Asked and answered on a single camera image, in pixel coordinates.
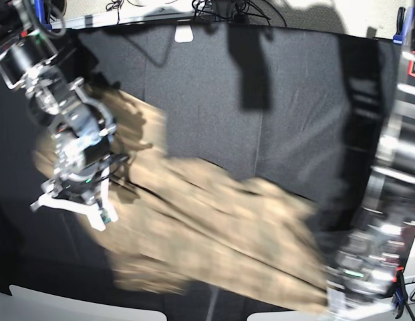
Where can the black table cloth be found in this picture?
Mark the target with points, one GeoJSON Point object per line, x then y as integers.
{"type": "Point", "coordinates": [299, 108]}

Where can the camouflage t-shirt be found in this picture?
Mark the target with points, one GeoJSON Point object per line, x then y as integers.
{"type": "Point", "coordinates": [183, 219]}

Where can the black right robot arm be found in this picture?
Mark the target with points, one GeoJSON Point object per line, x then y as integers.
{"type": "Point", "coordinates": [80, 127]}

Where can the orange black clamp front right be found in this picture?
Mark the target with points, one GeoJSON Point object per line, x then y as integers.
{"type": "Point", "coordinates": [400, 296]}

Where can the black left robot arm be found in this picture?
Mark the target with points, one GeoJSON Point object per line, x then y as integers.
{"type": "Point", "coordinates": [367, 278]}

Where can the red clamp rear right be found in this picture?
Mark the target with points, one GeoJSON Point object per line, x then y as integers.
{"type": "Point", "coordinates": [411, 68]}

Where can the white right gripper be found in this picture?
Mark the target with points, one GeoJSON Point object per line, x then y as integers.
{"type": "Point", "coordinates": [85, 194]}

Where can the blue tools rear right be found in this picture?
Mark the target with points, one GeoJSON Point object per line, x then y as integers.
{"type": "Point", "coordinates": [404, 20]}

